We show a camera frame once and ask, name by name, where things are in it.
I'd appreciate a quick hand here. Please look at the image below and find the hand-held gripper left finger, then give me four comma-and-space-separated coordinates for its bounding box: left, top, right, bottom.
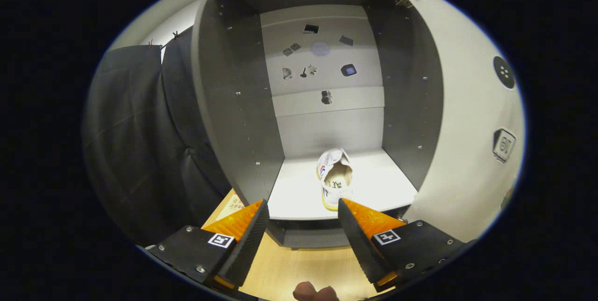
147, 199, 271, 292

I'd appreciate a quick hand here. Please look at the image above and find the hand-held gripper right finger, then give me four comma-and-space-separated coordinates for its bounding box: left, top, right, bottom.
337, 198, 468, 292

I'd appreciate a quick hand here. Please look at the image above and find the white canvas shoe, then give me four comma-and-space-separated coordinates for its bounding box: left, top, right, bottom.
316, 148, 354, 211

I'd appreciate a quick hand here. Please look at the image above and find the dark grey shoe cabinet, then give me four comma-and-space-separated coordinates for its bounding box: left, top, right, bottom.
192, 0, 444, 250

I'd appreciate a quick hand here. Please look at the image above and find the stack of books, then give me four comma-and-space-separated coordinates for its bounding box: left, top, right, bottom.
228, 193, 255, 210

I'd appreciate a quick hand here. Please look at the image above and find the black backdrop cloth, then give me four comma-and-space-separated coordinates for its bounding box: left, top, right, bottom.
82, 25, 234, 245

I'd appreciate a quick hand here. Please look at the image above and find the row of black cloth clips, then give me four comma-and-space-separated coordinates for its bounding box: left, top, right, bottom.
146, 30, 182, 49

